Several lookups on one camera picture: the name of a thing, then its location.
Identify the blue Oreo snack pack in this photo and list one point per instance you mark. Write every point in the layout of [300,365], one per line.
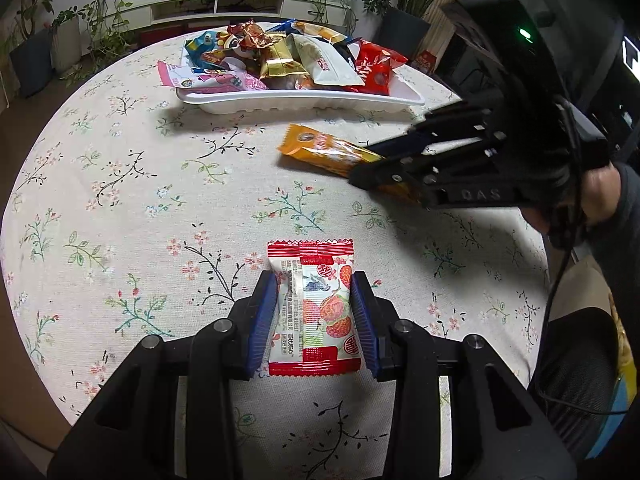
[287,27]

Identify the orange long snack bar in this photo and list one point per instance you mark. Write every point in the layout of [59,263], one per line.
[340,157]

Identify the gold foil snack packet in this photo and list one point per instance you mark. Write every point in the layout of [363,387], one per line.
[276,59]

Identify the white snack bag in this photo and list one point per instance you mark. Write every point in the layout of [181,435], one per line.
[324,63]

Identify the person's right hand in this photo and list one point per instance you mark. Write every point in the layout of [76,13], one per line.
[601,189]

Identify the red gift box on floor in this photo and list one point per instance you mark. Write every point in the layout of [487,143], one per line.
[425,61]

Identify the white plastic tray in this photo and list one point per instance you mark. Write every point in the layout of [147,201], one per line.
[402,95]

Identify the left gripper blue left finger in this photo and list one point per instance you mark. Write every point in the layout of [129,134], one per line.
[252,318]

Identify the pink snack bar wrapper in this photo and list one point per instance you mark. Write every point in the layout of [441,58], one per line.
[188,78]

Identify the left plant in dark pot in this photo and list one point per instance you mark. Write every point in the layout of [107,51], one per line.
[29,47]

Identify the white TV console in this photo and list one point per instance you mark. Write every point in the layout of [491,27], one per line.
[149,13]

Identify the red storage box left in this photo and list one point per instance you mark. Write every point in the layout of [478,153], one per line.
[153,35]

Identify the red white fruit snack packet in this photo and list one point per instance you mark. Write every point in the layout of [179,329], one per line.
[315,334]

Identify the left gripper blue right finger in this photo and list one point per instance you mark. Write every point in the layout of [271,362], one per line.
[374,317]

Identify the large plant in dark pot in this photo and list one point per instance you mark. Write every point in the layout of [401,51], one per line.
[415,5]

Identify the red snack bag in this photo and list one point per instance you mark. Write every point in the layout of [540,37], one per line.
[374,65]

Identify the floral round tablecloth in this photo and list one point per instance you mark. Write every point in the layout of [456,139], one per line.
[136,214]

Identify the blue panda snack packet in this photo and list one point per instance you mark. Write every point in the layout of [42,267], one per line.
[208,50]

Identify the left plant in white pot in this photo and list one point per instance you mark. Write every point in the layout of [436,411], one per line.
[86,40]

